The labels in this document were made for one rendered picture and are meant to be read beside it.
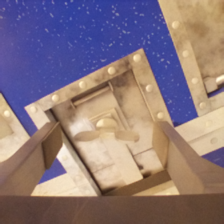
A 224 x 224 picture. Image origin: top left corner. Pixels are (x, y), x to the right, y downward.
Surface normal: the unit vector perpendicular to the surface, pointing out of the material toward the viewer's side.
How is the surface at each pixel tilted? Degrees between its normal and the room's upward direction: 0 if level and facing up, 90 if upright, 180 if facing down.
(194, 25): 90
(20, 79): 90
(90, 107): 90
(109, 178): 90
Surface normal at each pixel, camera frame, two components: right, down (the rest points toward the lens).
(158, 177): 0.00, 0.29
